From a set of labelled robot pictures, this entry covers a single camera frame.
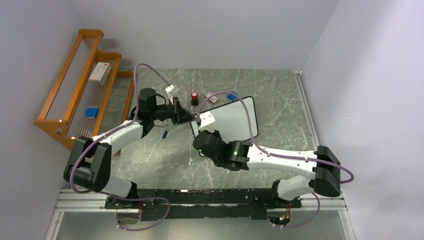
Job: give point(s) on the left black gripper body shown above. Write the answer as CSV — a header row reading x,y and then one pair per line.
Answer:
x,y
175,111

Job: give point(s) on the blue marker cap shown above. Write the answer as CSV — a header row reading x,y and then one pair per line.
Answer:
x,y
164,135

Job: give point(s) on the white whiteboard black frame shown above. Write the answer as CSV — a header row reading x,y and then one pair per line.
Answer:
x,y
232,120

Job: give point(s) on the orange wooden shelf rack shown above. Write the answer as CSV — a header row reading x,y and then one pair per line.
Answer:
x,y
63,114

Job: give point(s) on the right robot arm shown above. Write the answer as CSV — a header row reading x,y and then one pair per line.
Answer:
x,y
315,171

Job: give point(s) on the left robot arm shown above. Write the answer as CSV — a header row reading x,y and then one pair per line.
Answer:
x,y
90,160

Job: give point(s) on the red black stamp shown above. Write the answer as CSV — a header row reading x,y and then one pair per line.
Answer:
x,y
194,98

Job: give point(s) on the red white small box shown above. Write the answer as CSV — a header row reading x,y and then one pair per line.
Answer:
x,y
211,98

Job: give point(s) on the blue eraser block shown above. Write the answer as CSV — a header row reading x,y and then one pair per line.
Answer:
x,y
232,96

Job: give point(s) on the blue object on shelf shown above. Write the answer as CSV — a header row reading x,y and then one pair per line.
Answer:
x,y
91,112

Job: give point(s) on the white red box on shelf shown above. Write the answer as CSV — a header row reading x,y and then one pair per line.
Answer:
x,y
100,73

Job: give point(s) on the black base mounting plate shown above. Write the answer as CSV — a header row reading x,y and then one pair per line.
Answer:
x,y
205,203

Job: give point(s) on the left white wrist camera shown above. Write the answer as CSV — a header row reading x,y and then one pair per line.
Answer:
x,y
172,91

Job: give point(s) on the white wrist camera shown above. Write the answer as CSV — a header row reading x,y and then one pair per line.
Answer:
x,y
207,122
172,91

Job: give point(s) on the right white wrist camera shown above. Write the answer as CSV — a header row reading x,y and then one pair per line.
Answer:
x,y
207,122

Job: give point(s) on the aluminium frame rail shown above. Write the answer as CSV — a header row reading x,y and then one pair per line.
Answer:
x,y
70,202

